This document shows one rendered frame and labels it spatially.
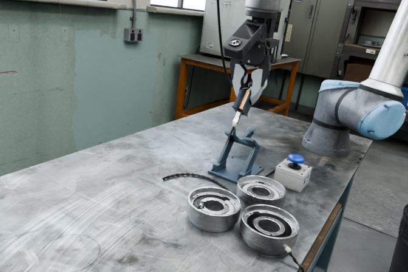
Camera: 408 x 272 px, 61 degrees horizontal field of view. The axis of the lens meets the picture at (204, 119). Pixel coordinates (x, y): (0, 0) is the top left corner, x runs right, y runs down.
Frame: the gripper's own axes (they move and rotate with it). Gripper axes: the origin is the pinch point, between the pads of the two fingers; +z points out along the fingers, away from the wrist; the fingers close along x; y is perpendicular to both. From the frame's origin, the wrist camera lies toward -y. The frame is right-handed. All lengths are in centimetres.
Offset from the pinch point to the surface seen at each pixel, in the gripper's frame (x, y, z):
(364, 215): -30, 156, 110
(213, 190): -3.4, -17.4, 15.5
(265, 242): -18.4, -25.3, 15.3
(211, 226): -8.5, -26.3, 16.5
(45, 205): 20.1, -40.0, 17.4
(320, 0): 82, 365, -19
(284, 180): -12.5, 1.9, 18.3
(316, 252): -22, 17, 46
